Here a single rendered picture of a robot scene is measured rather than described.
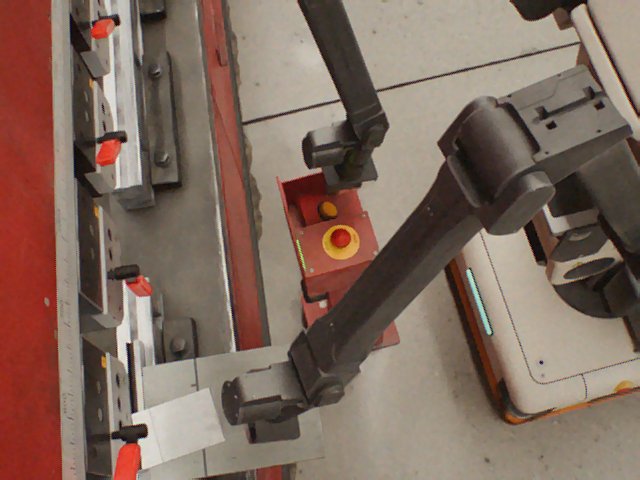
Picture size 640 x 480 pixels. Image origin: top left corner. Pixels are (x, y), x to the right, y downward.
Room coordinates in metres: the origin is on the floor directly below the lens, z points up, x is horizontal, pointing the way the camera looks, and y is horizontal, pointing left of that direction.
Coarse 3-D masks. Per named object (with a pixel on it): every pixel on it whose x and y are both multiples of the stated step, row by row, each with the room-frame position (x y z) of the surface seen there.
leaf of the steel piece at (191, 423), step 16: (208, 384) 0.24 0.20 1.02; (176, 400) 0.22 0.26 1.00; (192, 400) 0.22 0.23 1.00; (208, 400) 0.21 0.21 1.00; (160, 416) 0.20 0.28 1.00; (176, 416) 0.20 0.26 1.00; (192, 416) 0.19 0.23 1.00; (208, 416) 0.19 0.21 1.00; (160, 432) 0.18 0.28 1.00; (176, 432) 0.17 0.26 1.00; (192, 432) 0.17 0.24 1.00; (208, 432) 0.17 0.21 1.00; (224, 432) 0.16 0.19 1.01; (160, 448) 0.15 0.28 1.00; (176, 448) 0.15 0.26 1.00; (192, 448) 0.15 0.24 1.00
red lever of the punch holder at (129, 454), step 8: (136, 424) 0.15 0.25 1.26; (144, 424) 0.15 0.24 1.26; (112, 432) 0.14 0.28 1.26; (120, 432) 0.14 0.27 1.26; (128, 432) 0.14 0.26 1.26; (136, 432) 0.14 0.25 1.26; (144, 432) 0.14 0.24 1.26; (128, 440) 0.13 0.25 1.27; (136, 440) 0.13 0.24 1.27; (120, 448) 0.12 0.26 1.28; (128, 448) 0.12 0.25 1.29; (136, 448) 0.12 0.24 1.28; (120, 456) 0.11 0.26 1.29; (128, 456) 0.11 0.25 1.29; (136, 456) 0.11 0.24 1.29; (120, 464) 0.10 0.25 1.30; (128, 464) 0.10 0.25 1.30; (136, 464) 0.10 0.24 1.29; (120, 472) 0.09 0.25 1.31; (128, 472) 0.09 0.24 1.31; (136, 472) 0.09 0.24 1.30
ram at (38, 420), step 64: (0, 0) 0.54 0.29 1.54; (64, 0) 0.70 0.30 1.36; (0, 64) 0.46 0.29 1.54; (64, 64) 0.59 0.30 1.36; (0, 128) 0.39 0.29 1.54; (0, 192) 0.33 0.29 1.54; (0, 256) 0.26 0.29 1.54; (0, 320) 0.20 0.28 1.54; (0, 384) 0.15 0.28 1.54; (0, 448) 0.10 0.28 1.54
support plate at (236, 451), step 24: (192, 360) 0.28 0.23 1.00; (216, 360) 0.28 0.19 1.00; (240, 360) 0.27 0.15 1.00; (264, 360) 0.27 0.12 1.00; (144, 384) 0.25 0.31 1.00; (168, 384) 0.25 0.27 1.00; (216, 384) 0.24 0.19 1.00; (240, 432) 0.16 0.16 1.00; (312, 432) 0.15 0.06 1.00; (192, 456) 0.13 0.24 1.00; (216, 456) 0.13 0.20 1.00; (240, 456) 0.13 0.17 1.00; (264, 456) 0.12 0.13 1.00; (288, 456) 0.12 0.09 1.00; (312, 456) 0.11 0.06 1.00
